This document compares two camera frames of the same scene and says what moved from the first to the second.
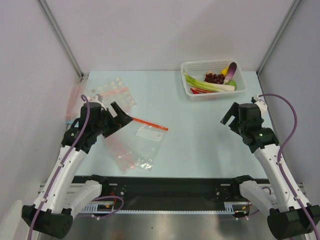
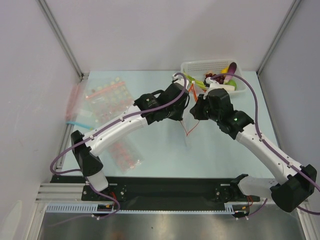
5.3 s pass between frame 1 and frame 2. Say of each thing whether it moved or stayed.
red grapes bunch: stayed
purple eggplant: stayed
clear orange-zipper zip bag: moved
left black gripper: moved
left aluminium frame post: stayed
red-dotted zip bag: stayed
